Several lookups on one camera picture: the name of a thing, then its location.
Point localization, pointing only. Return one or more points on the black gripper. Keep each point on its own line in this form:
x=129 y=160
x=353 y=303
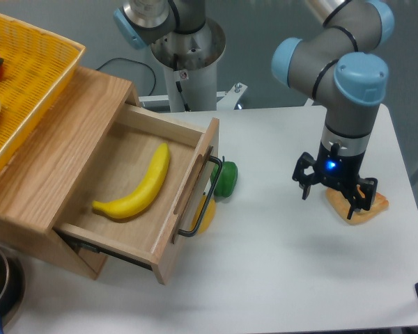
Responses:
x=337 y=172

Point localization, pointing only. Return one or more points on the wooden top drawer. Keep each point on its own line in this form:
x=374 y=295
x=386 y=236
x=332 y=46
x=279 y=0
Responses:
x=153 y=238

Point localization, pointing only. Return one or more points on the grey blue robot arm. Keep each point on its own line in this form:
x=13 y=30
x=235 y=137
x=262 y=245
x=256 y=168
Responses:
x=338 y=70

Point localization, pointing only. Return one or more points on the wooden drawer cabinet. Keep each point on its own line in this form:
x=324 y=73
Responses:
x=40 y=178

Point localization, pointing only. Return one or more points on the green bell pepper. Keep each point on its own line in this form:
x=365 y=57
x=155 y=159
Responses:
x=227 y=179

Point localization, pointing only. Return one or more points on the yellow bell pepper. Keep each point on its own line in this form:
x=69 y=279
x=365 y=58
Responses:
x=207 y=217

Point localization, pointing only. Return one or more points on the yellow banana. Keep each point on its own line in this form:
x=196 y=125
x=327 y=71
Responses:
x=146 y=191

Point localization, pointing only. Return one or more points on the yellow plastic basket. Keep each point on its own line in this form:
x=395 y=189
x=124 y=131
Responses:
x=38 y=64

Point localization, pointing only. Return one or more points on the dark metal pot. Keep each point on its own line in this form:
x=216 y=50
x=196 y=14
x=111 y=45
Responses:
x=12 y=286

